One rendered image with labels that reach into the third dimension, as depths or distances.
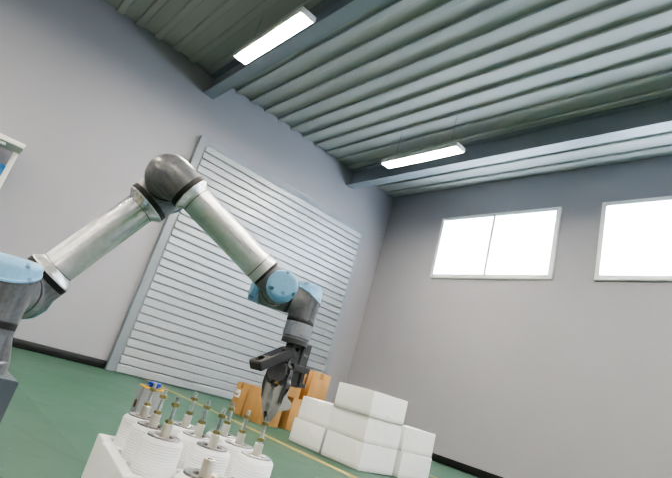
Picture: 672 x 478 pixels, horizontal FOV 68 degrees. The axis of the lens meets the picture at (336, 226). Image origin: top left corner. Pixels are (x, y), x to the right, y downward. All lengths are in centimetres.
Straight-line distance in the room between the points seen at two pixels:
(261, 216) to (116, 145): 209
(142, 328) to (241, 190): 220
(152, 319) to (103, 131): 230
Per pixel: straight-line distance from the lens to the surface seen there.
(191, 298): 658
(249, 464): 132
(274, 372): 134
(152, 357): 647
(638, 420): 603
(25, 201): 620
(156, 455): 123
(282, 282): 118
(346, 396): 398
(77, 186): 631
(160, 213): 134
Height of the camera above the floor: 44
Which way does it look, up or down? 18 degrees up
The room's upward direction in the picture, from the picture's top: 16 degrees clockwise
